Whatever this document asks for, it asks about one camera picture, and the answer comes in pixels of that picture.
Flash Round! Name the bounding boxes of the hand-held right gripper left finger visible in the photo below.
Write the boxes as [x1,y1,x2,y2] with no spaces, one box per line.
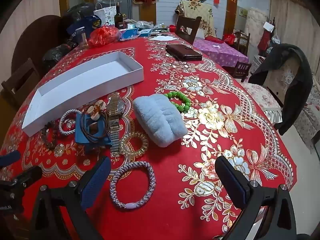
[30,156,112,240]

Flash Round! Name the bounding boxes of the metal band wristwatch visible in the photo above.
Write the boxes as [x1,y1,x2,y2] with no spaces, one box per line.
[107,94,126,153]

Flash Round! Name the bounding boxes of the light blue fluffy scrunchie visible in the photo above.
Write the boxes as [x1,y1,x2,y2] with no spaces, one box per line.
[132,94,188,147]

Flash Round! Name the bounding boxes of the white paper gift bag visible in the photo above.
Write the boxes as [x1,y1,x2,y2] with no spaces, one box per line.
[94,0,118,27]

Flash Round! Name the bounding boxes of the grey refrigerator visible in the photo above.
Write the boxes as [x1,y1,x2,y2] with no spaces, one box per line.
[117,0,133,21]

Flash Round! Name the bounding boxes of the blue printed bag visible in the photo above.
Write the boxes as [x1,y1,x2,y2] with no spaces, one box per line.
[66,15,103,36]

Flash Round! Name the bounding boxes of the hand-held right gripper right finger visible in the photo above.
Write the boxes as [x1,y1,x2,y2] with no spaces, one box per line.
[215,156,297,240]

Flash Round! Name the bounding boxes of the beige curtains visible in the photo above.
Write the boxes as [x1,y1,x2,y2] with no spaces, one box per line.
[270,0,320,80]

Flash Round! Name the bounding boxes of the silver spiral hair tie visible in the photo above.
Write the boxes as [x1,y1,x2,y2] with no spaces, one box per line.
[110,161,156,210]

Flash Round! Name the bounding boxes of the brown wooden chair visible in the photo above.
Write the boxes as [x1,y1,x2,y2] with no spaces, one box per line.
[1,58,41,107]

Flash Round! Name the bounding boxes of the brown flower hair tie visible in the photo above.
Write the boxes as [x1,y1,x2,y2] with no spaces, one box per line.
[81,99,110,140]

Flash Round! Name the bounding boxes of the red floral tablecloth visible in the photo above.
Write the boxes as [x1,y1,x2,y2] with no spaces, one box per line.
[0,36,297,240]

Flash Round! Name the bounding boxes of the floral draped cloth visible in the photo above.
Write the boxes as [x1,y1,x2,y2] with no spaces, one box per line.
[174,0,217,38]

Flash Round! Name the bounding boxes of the small red bag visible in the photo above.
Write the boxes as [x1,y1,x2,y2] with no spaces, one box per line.
[222,33,237,46]

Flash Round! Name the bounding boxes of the pale grey braided hair tie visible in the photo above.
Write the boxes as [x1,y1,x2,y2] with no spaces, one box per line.
[59,109,83,136]

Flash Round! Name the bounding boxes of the black plastic bag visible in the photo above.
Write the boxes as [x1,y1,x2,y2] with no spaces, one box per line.
[42,44,77,68]

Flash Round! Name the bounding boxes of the small glass jar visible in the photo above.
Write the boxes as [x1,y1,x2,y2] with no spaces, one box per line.
[78,27,88,49]

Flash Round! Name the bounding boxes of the black chair back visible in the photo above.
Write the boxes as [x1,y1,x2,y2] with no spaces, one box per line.
[248,43,315,136]

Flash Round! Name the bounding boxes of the round wooden board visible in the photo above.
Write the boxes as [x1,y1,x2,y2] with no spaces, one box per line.
[14,15,63,80]

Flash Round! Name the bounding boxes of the small wooden chair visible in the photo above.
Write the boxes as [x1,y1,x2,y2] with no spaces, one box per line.
[234,61,252,83]

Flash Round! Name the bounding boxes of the purple tablecloth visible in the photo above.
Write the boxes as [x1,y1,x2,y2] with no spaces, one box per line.
[192,37,250,68]

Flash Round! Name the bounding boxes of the dark wine bottle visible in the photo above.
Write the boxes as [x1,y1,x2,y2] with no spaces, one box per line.
[115,2,125,29]

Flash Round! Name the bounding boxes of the brown leather wallet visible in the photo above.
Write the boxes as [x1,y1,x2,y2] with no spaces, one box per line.
[166,44,203,62]

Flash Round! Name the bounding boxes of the blue hair claw clip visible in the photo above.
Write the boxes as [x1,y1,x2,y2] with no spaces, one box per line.
[74,111,112,148]

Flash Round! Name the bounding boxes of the blue tissue packet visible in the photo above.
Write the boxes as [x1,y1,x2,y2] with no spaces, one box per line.
[119,29,139,41]

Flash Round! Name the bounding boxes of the floral armchair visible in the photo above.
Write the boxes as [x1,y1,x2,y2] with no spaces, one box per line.
[241,54,313,124]

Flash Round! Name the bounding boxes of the dark wooden chair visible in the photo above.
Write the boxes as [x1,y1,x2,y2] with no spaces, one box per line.
[175,16,202,45]

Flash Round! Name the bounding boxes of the white paper sheet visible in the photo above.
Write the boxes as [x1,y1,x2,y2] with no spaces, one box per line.
[149,34,178,42]

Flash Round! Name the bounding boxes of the red plastic bag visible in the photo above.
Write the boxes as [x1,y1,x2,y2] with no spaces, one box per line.
[89,26,122,48]

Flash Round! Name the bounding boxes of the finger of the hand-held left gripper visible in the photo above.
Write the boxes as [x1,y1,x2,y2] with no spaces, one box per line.
[11,166,42,187]
[0,151,21,168]

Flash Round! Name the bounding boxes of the green bead bracelet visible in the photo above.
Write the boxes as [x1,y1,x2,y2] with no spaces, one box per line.
[164,91,192,113]

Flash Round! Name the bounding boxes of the dark brown bead bracelet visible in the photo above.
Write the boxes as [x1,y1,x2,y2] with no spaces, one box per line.
[41,120,59,151]

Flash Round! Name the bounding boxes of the white shallow cardboard box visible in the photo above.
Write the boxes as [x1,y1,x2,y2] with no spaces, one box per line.
[22,51,145,137]

